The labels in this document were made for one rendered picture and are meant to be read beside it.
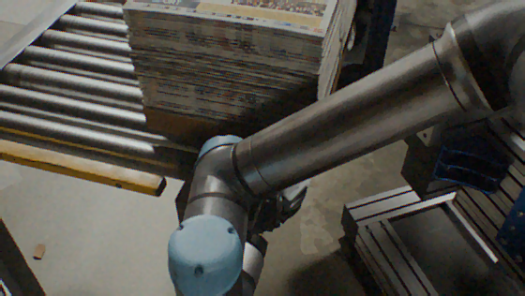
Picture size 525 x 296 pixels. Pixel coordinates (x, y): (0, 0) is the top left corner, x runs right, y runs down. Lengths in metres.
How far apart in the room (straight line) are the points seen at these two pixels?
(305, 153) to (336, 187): 1.31
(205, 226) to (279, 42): 0.27
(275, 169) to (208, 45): 0.24
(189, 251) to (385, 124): 0.23
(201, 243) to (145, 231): 1.24
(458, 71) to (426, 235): 1.06
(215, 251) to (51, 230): 1.37
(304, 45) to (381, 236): 0.87
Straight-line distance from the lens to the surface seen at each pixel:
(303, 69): 0.69
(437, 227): 1.54
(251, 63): 0.70
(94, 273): 1.70
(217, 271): 0.50
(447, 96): 0.50
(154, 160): 0.83
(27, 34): 1.20
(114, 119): 0.92
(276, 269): 1.63
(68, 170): 0.82
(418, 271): 1.41
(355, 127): 0.52
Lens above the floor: 1.38
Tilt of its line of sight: 45 degrees down
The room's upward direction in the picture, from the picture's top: straight up
